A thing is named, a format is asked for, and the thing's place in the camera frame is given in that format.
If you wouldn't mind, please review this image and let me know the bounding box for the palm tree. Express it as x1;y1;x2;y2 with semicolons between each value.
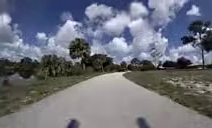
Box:
68;37;92;72

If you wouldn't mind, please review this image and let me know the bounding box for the pale concrete path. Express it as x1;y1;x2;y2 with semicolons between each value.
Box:
0;71;212;128

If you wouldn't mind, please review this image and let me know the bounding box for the distant row of trees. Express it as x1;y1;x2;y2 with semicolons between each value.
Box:
127;56;194;72

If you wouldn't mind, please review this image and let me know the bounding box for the row of bushes and trees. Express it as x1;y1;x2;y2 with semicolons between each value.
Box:
0;53;128;80

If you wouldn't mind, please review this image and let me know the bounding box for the robot's own part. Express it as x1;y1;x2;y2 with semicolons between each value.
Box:
66;118;81;128
136;117;151;128

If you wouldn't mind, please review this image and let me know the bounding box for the grass with sandy patches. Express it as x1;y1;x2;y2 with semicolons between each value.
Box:
122;68;212;120

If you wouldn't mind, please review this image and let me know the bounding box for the grass verge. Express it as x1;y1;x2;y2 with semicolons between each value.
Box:
0;71;110;120

